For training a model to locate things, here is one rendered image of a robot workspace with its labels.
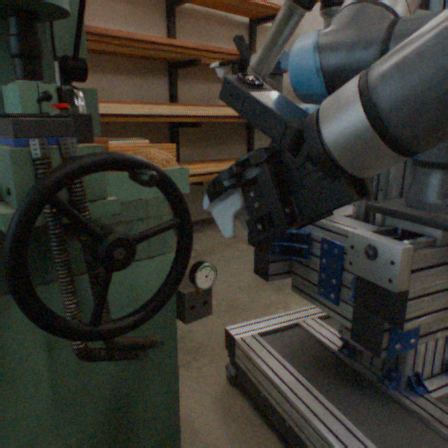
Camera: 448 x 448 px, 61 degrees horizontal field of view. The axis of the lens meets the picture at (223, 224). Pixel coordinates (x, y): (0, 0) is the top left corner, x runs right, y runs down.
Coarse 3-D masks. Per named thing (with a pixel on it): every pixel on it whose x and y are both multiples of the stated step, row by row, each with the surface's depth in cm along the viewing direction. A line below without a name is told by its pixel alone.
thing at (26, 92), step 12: (12, 84) 73; (24, 84) 71; (36, 84) 72; (48, 84) 74; (12, 96) 74; (24, 96) 71; (36, 96) 73; (12, 108) 76; (24, 108) 72; (36, 108) 73; (48, 108) 74
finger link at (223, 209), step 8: (232, 192) 42; (240, 192) 40; (208, 200) 43; (216, 200) 43; (224, 200) 42; (232, 200) 41; (240, 200) 40; (208, 208) 45; (216, 208) 44; (224, 208) 43; (232, 208) 42; (240, 208) 41; (216, 216) 44; (224, 216) 43; (232, 216) 42; (224, 224) 43; (232, 224) 42; (224, 232) 44; (232, 232) 43
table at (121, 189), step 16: (112, 176) 73; (176, 176) 83; (0, 192) 62; (112, 192) 74; (128, 192) 76; (144, 192) 79; (160, 192) 81; (0, 208) 57; (96, 208) 63; (112, 208) 65; (0, 224) 56
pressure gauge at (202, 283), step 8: (200, 264) 85; (208, 264) 85; (192, 272) 85; (200, 272) 84; (208, 272) 86; (216, 272) 87; (192, 280) 85; (200, 280) 85; (208, 280) 86; (200, 288) 85; (208, 288) 87
